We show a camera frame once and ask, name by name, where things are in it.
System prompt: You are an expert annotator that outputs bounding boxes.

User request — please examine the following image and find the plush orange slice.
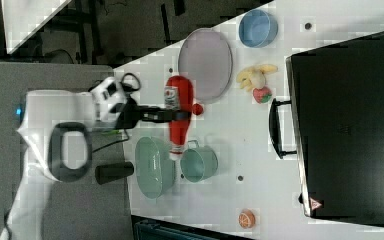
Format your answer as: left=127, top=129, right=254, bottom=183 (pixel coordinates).
left=238, top=209, right=256, bottom=229

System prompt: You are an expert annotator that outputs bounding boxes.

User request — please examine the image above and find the small red plush strawberry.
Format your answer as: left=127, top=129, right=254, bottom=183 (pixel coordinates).
left=192, top=103, right=204, bottom=116

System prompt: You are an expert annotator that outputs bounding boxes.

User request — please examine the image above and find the blue bowl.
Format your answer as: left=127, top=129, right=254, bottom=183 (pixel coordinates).
left=238, top=9, right=278, bottom=48

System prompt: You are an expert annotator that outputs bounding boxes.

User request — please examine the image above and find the green metal cup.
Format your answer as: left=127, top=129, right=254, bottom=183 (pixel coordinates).
left=180, top=140, right=218, bottom=183

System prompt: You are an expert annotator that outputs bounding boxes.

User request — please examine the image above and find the red plush ketchup bottle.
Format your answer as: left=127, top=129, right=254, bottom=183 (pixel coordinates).
left=164, top=75, right=194, bottom=161

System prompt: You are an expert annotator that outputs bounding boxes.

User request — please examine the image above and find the round grey plate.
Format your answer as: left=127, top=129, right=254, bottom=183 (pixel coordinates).
left=178, top=28, right=233, bottom=102

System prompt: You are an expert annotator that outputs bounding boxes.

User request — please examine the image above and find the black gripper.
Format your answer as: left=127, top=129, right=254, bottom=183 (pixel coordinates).
left=115, top=103, right=191, bottom=129

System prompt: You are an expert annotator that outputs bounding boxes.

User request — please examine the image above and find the black cylindrical cup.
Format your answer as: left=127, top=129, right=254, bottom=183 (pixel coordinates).
left=95, top=162, right=134, bottom=185

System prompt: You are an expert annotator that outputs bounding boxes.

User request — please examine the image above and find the silver toaster oven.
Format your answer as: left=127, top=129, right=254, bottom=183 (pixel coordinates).
left=285, top=31, right=384, bottom=227

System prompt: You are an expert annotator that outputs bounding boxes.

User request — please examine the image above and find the yellow plush banana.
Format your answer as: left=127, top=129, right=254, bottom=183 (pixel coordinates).
left=236, top=64, right=278, bottom=91

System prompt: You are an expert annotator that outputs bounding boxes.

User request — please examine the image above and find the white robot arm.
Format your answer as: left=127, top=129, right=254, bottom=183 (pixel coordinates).
left=0, top=90, right=190, bottom=240

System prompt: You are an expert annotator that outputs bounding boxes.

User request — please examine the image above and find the pink plush strawberry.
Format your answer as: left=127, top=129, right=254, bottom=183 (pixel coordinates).
left=252, top=87, right=272, bottom=104

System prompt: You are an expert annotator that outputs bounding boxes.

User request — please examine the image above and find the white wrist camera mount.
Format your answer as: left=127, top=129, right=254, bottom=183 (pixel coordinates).
left=90, top=77, right=127, bottom=126

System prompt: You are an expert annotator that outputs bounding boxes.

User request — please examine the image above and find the green oval strainer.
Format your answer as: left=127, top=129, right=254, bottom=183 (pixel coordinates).
left=135, top=137, right=175, bottom=199

